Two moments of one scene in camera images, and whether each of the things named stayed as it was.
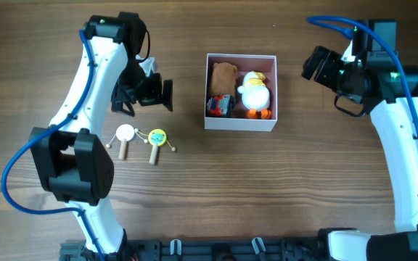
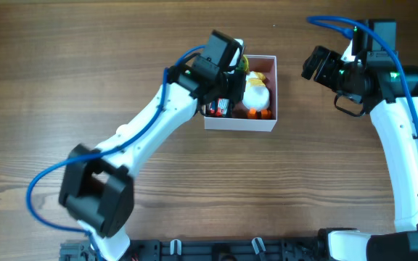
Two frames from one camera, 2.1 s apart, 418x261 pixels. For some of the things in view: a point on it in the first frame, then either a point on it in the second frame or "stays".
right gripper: x=328 y=71 stays
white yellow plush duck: x=255 y=97 stays
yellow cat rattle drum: x=157 y=138 to x=244 y=64
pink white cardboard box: x=265 y=64 stays
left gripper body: x=134 y=87 to x=228 y=85
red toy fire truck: x=220 y=106 stays
